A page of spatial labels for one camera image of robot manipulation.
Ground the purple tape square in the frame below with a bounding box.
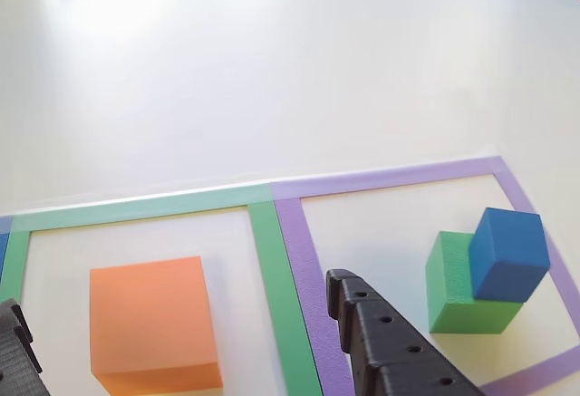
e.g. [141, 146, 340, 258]
[270, 155, 580, 396]

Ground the green tape square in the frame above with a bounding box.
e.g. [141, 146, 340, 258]
[0, 185, 325, 396]

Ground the small blue cube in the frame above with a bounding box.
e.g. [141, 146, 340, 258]
[469, 207, 552, 304]

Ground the orange block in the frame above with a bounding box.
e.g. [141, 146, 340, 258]
[89, 255, 224, 395]

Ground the blue tape square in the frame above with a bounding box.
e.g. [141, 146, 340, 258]
[0, 215, 15, 282]

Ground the green cube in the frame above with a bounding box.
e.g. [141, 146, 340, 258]
[425, 230, 525, 336]

